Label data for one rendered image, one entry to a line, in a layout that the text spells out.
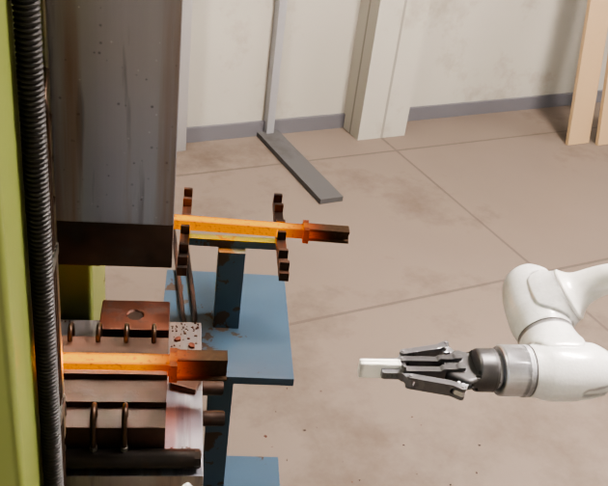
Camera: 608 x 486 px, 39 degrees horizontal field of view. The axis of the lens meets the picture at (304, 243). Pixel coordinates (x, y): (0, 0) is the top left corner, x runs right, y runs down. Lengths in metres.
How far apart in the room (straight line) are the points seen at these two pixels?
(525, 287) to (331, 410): 1.34
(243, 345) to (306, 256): 1.62
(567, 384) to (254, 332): 0.79
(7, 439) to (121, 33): 0.43
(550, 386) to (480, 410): 1.48
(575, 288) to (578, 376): 0.18
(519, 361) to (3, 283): 0.94
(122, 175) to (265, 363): 0.98
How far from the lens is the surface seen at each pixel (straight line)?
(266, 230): 1.86
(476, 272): 3.66
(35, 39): 0.76
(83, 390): 1.37
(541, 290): 1.59
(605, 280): 1.60
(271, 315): 2.05
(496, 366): 1.47
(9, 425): 0.88
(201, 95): 4.32
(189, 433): 1.40
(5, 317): 0.80
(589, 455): 2.96
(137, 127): 0.98
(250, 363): 1.91
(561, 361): 1.50
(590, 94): 5.12
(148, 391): 1.36
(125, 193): 1.02
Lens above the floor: 1.91
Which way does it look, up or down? 32 degrees down
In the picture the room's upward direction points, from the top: 8 degrees clockwise
